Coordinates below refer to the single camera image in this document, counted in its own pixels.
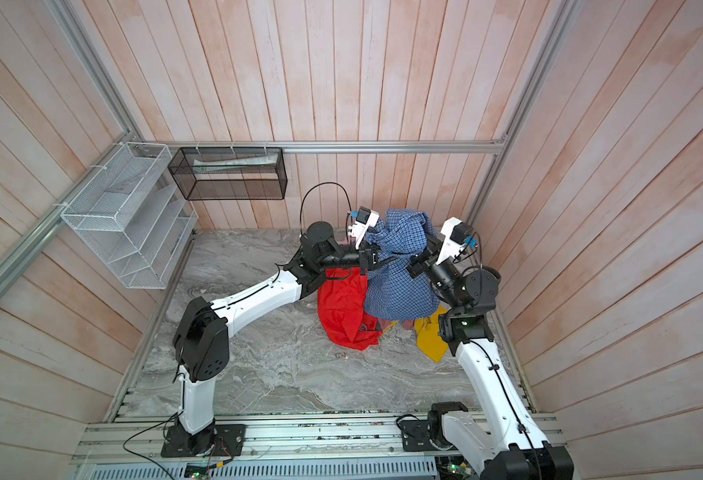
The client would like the black wire mesh basket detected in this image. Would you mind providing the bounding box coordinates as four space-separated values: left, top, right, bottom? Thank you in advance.
169 146 288 201

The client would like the white wire mesh shelf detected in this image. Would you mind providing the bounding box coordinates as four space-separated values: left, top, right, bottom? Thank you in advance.
62 143 198 290

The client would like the yellow cloth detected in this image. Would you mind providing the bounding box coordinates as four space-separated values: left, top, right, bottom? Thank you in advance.
413 306 449 363

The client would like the aluminium frame rail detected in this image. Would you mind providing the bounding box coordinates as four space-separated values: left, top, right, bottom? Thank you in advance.
144 140 505 155

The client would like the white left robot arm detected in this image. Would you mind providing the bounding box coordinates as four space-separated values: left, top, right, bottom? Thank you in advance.
161 212 383 458

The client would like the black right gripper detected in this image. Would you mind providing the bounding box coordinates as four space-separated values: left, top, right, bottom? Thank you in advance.
405 230 465 317

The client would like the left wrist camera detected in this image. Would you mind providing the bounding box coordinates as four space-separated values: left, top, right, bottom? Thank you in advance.
348 207 379 249

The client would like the dusty rose cloth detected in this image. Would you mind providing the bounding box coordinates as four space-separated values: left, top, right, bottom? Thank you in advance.
377 319 415 332

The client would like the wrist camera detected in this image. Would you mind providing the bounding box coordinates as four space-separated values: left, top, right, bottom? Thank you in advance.
435 217 479 265
348 207 379 249

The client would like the blue plaid shirt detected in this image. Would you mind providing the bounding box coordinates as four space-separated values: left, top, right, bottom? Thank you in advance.
363 209 439 322

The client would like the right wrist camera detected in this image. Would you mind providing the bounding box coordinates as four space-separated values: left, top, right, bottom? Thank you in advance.
435 217 479 265

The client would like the red cloth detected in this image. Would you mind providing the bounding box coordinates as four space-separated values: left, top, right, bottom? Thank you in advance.
318 267 383 351

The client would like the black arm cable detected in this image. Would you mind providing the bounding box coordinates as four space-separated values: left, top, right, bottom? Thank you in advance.
298 181 353 232

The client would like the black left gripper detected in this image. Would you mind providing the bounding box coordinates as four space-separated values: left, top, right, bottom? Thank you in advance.
318 235 401 274

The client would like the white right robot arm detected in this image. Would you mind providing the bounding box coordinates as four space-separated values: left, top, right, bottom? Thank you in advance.
407 236 575 479

